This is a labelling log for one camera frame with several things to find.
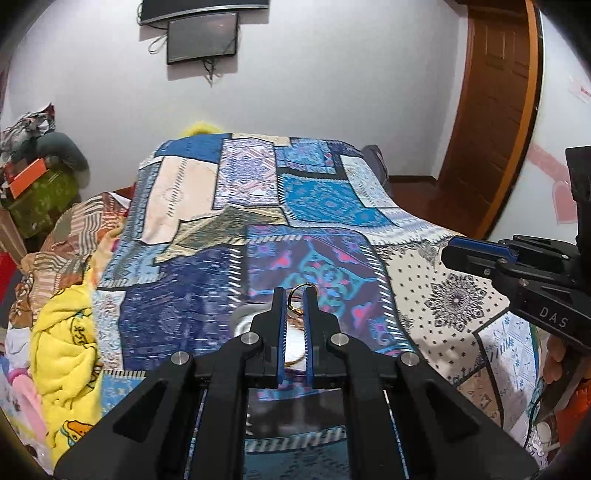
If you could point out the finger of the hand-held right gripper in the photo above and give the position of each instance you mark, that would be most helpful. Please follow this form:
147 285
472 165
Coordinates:
466 261
480 247

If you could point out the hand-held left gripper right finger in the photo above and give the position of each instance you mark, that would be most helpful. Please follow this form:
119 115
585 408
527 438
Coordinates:
308 332

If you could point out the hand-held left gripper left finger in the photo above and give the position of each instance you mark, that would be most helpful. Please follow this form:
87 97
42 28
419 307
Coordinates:
280 332

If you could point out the person's right hand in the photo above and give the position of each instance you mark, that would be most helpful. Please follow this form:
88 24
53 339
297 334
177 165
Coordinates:
553 360

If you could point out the blue patchwork blanket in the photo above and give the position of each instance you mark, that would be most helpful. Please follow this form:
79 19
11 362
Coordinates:
194 277

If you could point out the wooden door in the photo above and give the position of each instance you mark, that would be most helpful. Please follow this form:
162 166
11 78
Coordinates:
489 115

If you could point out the grey bag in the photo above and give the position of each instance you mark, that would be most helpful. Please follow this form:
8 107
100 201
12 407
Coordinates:
376 161

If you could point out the yellow fleece blanket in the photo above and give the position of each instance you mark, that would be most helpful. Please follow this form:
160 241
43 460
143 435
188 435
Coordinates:
64 350

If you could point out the yellow plush toy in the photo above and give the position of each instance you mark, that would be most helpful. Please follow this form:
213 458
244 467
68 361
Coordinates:
201 129

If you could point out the striped brown blanket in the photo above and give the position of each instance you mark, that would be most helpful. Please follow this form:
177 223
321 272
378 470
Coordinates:
69 240

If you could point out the green patterned box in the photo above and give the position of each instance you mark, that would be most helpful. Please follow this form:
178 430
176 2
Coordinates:
46 201

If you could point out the pink cloth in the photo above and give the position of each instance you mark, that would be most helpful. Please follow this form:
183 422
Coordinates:
18 392

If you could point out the red box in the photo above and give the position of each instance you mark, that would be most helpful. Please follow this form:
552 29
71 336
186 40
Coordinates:
9 265

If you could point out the orange box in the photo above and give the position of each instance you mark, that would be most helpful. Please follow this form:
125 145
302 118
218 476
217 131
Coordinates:
27 177

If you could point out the small black monitor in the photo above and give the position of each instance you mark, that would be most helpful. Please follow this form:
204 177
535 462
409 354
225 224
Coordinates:
203 37

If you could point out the pile of clothes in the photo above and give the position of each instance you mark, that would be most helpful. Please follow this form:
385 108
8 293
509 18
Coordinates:
25 131

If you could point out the pink wall sticker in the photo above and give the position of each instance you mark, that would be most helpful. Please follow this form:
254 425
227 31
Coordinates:
563 198

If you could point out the red white wall label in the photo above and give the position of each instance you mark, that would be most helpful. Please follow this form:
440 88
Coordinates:
581 87

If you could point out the black wall television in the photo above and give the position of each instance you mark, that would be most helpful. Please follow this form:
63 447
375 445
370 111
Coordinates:
203 9

